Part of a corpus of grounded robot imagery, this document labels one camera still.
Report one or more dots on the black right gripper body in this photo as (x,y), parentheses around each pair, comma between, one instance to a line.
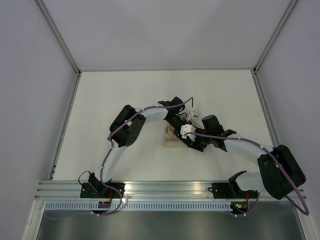
(201,141)

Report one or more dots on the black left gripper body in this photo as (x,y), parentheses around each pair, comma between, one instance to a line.
(176,123)

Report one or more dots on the beige cloth napkin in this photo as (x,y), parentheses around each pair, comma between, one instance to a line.
(173,141)

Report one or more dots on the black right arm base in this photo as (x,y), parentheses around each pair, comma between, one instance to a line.
(225,190)

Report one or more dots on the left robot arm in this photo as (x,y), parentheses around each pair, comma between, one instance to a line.
(125,130)

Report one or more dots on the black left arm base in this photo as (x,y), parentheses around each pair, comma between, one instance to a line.
(88,192)

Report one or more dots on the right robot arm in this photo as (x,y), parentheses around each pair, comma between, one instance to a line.
(278,173)

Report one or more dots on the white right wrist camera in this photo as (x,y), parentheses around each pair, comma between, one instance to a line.
(187,132)

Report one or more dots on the right aluminium frame post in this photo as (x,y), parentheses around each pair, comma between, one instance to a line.
(276,32)

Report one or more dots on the aluminium frame post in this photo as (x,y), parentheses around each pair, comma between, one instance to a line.
(276,32)
(58,36)

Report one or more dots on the aluminium front rail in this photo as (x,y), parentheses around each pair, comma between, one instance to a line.
(67,190)

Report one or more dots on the white slotted cable duct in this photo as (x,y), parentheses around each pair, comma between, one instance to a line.
(220,206)

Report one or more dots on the left aluminium frame post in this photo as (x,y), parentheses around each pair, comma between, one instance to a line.
(58,36)

